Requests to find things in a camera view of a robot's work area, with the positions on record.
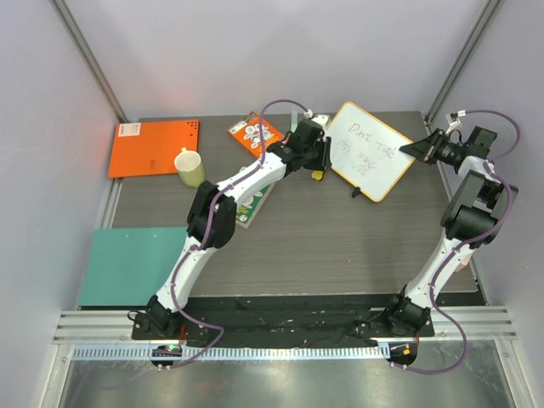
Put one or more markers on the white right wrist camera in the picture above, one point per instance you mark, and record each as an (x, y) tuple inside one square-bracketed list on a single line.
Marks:
[(454, 121)]

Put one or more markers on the orange paperback book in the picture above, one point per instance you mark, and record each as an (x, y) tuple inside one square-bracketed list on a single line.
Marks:
[(251, 136)]

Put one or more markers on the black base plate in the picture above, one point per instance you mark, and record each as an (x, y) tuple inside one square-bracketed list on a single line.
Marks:
[(280, 322)]

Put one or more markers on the slotted cable duct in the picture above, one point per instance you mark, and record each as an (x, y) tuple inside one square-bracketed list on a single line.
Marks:
[(166, 352)]

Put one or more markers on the cream paper cup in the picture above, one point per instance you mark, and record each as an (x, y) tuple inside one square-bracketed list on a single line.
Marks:
[(188, 164)]

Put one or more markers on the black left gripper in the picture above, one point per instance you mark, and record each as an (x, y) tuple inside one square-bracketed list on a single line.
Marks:
[(324, 162)]

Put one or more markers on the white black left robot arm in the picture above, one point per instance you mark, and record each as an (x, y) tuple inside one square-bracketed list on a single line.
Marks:
[(212, 216)]

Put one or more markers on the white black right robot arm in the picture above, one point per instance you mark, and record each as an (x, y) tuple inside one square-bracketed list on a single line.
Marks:
[(471, 220)]

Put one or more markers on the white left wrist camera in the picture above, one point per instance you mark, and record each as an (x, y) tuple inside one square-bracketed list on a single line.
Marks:
[(321, 119)]

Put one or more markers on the green paperback book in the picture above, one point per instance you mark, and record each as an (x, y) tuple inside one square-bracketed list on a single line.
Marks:
[(248, 210)]

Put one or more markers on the green marker pen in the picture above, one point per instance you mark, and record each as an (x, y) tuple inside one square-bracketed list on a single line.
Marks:
[(293, 121)]

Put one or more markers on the aluminium frame rail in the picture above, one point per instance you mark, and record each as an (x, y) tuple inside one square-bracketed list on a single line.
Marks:
[(67, 19), (482, 24)]

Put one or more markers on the aluminium frame rail right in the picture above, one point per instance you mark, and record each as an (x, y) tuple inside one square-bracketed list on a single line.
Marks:
[(482, 24)]

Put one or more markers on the aluminium frame rail left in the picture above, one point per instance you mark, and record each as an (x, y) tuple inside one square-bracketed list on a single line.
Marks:
[(67, 19)]

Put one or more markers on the yellow bone-shaped eraser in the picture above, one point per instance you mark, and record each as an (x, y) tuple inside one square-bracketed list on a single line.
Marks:
[(317, 175)]

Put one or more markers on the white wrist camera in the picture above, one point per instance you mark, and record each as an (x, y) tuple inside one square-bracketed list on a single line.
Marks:
[(321, 119), (454, 121)]

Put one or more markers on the yellow framed whiteboard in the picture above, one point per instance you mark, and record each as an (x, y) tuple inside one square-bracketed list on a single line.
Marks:
[(365, 151)]

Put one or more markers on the teal board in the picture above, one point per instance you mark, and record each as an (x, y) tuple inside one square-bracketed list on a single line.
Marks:
[(127, 266)]

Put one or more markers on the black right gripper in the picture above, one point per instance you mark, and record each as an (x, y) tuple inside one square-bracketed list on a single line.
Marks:
[(437, 146)]

